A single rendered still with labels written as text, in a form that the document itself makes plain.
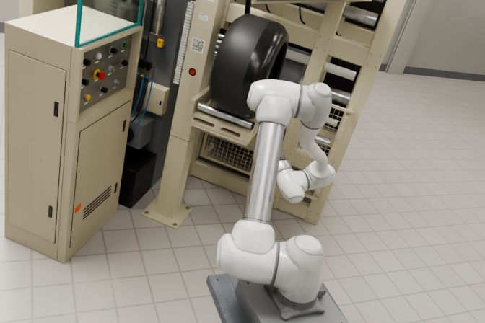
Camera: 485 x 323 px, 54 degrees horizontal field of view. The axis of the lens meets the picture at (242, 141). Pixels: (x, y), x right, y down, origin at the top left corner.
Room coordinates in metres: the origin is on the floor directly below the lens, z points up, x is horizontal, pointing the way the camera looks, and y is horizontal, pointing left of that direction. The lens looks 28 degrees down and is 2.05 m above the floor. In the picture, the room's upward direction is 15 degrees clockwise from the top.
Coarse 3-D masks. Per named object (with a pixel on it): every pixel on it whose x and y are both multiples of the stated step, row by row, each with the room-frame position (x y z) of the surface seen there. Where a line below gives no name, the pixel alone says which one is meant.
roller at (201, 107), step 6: (198, 102) 2.45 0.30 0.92; (198, 108) 2.43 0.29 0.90; (204, 108) 2.42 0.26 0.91; (210, 108) 2.42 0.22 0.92; (216, 108) 2.43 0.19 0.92; (210, 114) 2.42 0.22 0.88; (216, 114) 2.41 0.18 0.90; (222, 114) 2.40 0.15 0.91; (228, 114) 2.40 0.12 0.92; (228, 120) 2.40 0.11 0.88; (234, 120) 2.38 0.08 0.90; (240, 120) 2.38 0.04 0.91; (246, 120) 2.38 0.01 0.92; (246, 126) 2.37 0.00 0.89; (252, 126) 2.37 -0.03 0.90
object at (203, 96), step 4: (208, 88) 2.62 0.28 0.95; (200, 92) 2.52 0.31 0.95; (204, 92) 2.54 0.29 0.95; (208, 92) 2.60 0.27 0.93; (196, 96) 2.46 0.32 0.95; (200, 96) 2.48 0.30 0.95; (204, 96) 2.54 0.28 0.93; (208, 96) 2.61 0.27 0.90; (192, 100) 2.40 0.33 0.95; (196, 100) 2.42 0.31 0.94; (200, 100) 2.48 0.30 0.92; (204, 100) 2.56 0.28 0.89; (208, 100) 2.63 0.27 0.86; (192, 104) 2.39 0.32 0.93; (196, 104) 2.43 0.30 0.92; (192, 108) 2.39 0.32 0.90; (188, 112) 2.40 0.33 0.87; (192, 112) 2.39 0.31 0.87
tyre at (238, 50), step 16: (240, 16) 2.57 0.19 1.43; (256, 16) 2.58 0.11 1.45; (240, 32) 2.39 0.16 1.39; (256, 32) 2.40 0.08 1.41; (272, 32) 2.43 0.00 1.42; (224, 48) 2.33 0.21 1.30; (240, 48) 2.33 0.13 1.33; (256, 48) 2.33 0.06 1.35; (272, 48) 2.36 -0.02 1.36; (224, 64) 2.30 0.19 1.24; (240, 64) 2.29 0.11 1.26; (256, 64) 2.28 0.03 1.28; (272, 64) 2.36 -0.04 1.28; (224, 80) 2.28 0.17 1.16; (240, 80) 2.27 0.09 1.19; (256, 80) 2.27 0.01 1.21; (224, 96) 2.30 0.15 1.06; (240, 96) 2.27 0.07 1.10; (240, 112) 2.33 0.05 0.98
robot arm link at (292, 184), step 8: (280, 176) 1.95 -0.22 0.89; (288, 176) 1.93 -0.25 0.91; (296, 176) 1.94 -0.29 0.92; (304, 176) 1.95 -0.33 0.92; (280, 184) 1.92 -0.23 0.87; (288, 184) 1.90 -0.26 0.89; (296, 184) 1.91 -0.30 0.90; (304, 184) 1.93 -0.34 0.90; (288, 192) 1.88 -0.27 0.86; (296, 192) 1.87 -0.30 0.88; (304, 192) 1.91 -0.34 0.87; (288, 200) 1.87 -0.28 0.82; (296, 200) 1.87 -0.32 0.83
